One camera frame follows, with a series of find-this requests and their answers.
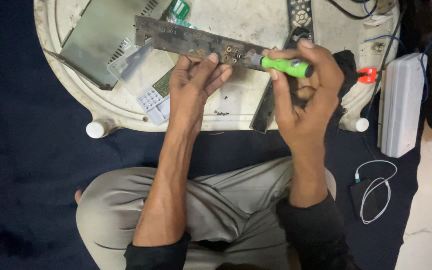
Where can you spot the black power bank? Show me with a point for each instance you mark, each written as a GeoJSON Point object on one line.
{"type": "Point", "coordinates": [359, 202]}

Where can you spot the green circuit board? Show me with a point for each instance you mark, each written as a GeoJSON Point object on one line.
{"type": "Point", "coordinates": [162, 86]}

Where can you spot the person's left hand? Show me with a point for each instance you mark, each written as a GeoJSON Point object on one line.
{"type": "Point", "coordinates": [186, 90]}

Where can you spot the person's right hand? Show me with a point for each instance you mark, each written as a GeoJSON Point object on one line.
{"type": "Point", "coordinates": [313, 112]}

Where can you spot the black plastic panel strip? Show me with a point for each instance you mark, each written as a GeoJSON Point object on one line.
{"type": "Point", "coordinates": [264, 108]}

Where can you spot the rusty metal panel with jacks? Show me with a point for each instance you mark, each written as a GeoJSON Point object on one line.
{"type": "Point", "coordinates": [186, 39]}

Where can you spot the black sleeve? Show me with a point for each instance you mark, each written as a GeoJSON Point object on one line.
{"type": "Point", "coordinates": [156, 255]}
{"type": "Point", "coordinates": [317, 240]}

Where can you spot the white plug adapter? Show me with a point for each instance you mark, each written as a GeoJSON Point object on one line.
{"type": "Point", "coordinates": [378, 20]}

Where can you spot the white plastic table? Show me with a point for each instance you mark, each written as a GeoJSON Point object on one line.
{"type": "Point", "coordinates": [246, 22]}

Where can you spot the white plastic case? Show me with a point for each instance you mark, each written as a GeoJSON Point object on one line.
{"type": "Point", "coordinates": [401, 105]}

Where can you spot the clear plastic box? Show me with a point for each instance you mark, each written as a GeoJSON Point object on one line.
{"type": "Point", "coordinates": [141, 71]}

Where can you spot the white keypad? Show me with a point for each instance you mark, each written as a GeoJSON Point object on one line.
{"type": "Point", "coordinates": [152, 103]}

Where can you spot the black cloth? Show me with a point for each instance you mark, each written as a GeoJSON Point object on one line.
{"type": "Point", "coordinates": [347, 67]}

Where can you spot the teal packet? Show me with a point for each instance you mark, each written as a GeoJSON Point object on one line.
{"type": "Point", "coordinates": [186, 24]}

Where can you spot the gray trousers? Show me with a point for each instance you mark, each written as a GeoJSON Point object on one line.
{"type": "Point", "coordinates": [219, 210]}

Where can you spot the black right sleeve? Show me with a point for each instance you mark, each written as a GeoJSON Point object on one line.
{"type": "Point", "coordinates": [317, 240]}

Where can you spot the dark blue floor mat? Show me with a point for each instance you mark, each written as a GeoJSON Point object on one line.
{"type": "Point", "coordinates": [24, 168]}

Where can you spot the green and white packet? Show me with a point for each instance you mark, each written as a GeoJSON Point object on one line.
{"type": "Point", "coordinates": [179, 8]}

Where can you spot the red clip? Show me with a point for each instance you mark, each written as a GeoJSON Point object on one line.
{"type": "Point", "coordinates": [368, 75]}

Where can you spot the black remote control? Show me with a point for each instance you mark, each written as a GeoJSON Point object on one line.
{"type": "Point", "coordinates": [300, 15]}

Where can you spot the gray metal chassis cover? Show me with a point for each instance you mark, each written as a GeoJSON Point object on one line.
{"type": "Point", "coordinates": [96, 33]}

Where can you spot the black left sleeve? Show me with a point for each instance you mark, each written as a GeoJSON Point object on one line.
{"type": "Point", "coordinates": [156, 255]}

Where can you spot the cluster of black screws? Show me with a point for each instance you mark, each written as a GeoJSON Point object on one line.
{"type": "Point", "coordinates": [220, 113]}

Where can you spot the person's foot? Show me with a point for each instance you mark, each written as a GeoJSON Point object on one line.
{"type": "Point", "coordinates": [78, 197]}

